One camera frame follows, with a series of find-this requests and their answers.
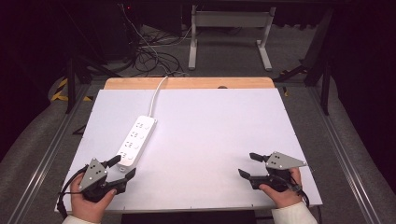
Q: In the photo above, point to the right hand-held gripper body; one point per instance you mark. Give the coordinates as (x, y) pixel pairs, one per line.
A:
(281, 161)

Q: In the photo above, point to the white metal desk frame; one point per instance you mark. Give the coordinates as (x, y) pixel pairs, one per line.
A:
(230, 19)

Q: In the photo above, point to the white power strip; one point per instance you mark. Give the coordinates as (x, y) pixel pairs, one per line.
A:
(137, 140)

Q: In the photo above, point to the wooden table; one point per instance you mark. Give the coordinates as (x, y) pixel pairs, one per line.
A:
(193, 83)

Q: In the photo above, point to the metal floor rail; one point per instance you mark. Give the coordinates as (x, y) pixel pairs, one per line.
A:
(345, 161)
(43, 161)

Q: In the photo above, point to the person's left hand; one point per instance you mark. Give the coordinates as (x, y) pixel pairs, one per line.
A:
(88, 208)

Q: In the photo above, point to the person's right hand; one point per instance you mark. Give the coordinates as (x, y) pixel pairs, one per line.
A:
(285, 197)

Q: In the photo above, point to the yellow black hazard tape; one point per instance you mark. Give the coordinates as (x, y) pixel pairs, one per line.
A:
(59, 95)

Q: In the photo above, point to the white table cover board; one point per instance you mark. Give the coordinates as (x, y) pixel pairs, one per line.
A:
(218, 140)

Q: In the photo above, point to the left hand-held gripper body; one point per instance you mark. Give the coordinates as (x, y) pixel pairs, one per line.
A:
(92, 175)

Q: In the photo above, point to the black metal stand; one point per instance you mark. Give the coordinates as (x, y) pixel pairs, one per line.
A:
(71, 87)
(325, 88)

